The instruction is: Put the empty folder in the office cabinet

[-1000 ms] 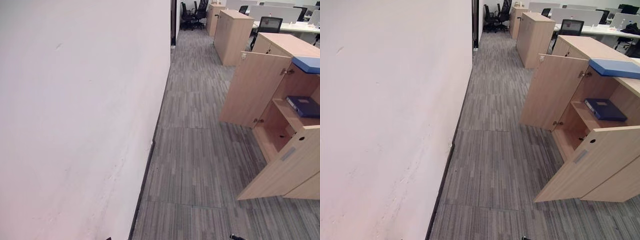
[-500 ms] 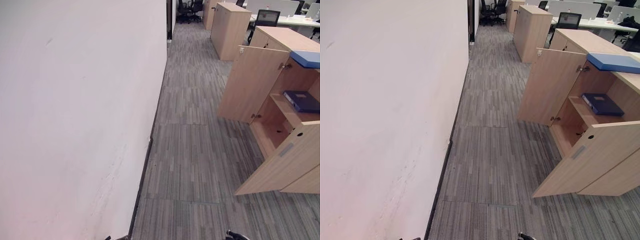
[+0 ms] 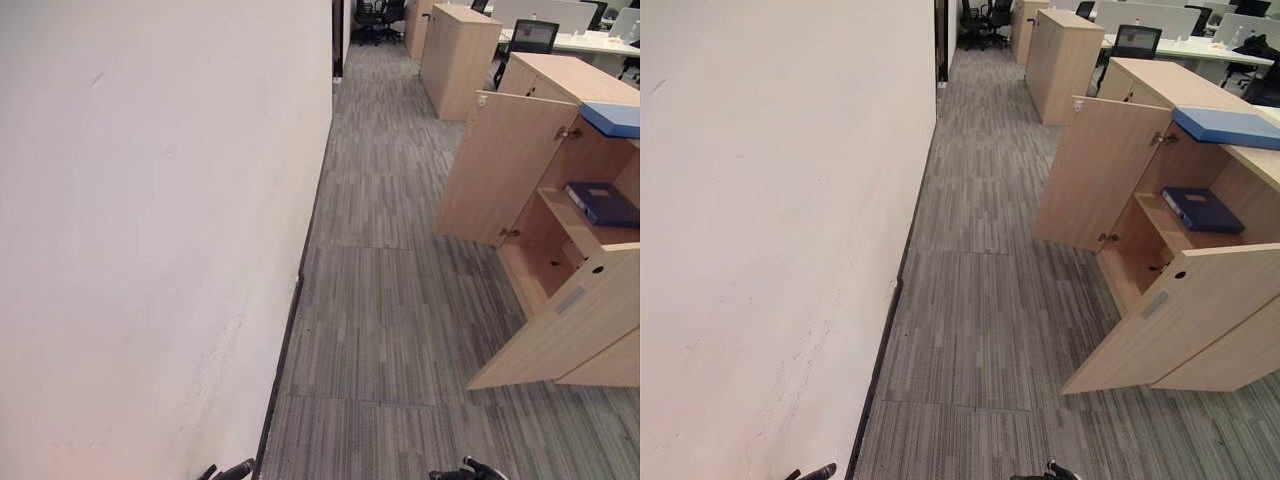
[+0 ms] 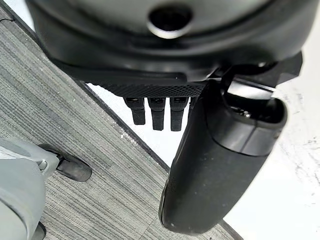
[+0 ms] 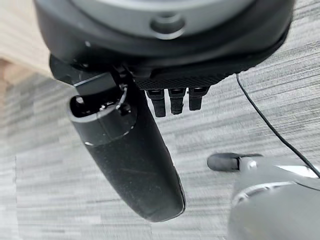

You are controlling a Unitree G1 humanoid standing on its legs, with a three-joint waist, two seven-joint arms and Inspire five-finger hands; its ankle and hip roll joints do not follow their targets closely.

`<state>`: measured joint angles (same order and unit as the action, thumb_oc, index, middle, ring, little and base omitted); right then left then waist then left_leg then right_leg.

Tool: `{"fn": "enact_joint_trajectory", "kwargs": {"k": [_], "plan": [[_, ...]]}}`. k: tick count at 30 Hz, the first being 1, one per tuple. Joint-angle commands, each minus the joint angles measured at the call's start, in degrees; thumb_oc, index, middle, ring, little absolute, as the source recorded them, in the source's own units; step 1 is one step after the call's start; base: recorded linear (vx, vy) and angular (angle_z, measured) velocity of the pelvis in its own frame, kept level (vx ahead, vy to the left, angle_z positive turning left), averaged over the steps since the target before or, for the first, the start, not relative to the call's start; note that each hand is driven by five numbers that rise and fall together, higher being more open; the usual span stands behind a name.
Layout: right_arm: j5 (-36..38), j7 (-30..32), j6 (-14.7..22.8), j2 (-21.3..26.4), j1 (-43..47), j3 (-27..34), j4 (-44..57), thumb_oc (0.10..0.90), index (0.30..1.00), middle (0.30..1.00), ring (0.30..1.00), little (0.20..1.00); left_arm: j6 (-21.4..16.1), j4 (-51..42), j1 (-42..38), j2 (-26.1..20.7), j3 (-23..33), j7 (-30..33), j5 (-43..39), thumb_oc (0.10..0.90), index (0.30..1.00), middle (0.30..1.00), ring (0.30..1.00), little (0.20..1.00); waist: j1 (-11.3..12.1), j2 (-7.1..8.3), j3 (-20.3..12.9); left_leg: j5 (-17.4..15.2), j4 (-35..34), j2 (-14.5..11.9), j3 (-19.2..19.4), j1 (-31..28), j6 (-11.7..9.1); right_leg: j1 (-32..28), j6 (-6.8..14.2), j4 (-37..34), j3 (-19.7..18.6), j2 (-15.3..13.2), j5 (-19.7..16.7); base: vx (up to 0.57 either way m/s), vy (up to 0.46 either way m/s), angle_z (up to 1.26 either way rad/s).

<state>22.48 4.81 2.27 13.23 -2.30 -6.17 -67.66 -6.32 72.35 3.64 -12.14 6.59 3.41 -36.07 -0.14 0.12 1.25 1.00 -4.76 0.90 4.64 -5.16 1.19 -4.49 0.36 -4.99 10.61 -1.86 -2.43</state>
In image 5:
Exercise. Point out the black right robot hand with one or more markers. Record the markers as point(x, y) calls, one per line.
point(140, 155)

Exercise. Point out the dark robot foot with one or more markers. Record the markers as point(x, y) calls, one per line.
point(223, 162)

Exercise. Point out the silver robot leg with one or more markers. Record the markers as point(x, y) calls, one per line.
point(275, 200)

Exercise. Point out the light wooden furniture panel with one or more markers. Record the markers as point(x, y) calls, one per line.
point(17, 32)

